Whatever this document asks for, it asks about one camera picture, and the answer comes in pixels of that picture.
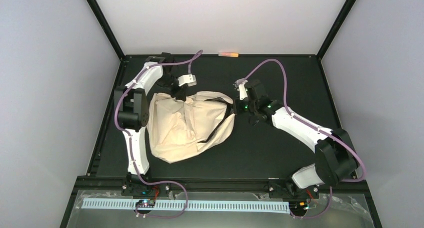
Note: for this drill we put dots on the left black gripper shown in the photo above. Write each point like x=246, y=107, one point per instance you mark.
x=179, y=93

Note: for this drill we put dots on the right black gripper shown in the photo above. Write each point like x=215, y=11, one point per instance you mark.
x=237, y=109

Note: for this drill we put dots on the beige canvas backpack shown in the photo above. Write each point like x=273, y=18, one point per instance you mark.
x=179, y=130

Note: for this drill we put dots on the orange highlighter pen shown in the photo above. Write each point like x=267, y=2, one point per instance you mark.
x=228, y=54

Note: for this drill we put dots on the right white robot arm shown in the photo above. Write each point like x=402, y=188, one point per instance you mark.
x=332, y=149

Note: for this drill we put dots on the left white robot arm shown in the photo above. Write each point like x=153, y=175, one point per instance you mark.
x=131, y=115

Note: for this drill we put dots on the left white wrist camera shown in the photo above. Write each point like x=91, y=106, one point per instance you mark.
x=188, y=80

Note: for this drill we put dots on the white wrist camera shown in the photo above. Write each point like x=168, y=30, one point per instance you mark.
x=188, y=80
x=239, y=85

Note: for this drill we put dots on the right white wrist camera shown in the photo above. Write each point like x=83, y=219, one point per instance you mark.
x=239, y=85

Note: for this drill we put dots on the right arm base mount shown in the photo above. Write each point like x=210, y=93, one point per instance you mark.
x=287, y=190

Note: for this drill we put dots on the light blue slotted cable duct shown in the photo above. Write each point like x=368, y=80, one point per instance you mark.
x=278, y=207

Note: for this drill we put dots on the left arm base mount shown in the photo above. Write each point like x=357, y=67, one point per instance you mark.
x=133, y=188

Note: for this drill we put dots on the black frame post left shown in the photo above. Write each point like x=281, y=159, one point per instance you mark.
x=98, y=13

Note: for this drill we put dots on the black frame post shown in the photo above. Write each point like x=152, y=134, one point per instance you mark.
x=98, y=13
x=337, y=24

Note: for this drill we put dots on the black frame post right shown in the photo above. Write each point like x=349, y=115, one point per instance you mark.
x=337, y=24

